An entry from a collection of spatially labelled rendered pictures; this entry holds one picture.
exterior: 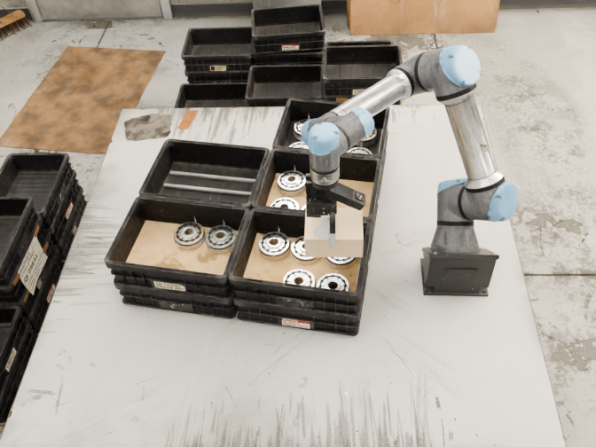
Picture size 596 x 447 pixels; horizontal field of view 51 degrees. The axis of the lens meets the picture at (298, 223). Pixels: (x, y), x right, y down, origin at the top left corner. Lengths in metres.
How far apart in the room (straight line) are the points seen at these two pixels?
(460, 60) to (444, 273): 0.66
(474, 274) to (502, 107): 2.15
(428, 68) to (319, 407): 1.02
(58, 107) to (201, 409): 2.84
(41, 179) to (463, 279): 2.08
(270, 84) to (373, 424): 2.17
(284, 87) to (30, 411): 2.16
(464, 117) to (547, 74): 2.62
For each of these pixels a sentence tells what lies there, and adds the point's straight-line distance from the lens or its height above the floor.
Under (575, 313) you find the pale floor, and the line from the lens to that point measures 3.11.
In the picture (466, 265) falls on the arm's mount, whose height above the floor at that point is 0.85.
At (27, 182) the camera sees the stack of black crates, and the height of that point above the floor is 0.38.
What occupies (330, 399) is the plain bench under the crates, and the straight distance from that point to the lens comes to 1.92.
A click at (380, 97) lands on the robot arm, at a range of 1.81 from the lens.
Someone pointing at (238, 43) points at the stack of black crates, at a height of 0.38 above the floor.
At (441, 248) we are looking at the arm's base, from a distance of 2.03.
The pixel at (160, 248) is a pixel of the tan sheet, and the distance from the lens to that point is 2.15.
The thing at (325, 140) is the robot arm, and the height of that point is 1.45.
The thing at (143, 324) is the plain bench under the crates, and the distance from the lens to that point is 2.15.
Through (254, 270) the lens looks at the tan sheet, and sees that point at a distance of 2.03.
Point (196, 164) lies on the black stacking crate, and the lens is 2.42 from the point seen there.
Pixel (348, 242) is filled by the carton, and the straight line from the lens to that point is 1.72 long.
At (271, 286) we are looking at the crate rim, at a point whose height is 0.93.
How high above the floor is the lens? 2.42
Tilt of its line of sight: 48 degrees down
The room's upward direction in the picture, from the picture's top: 4 degrees counter-clockwise
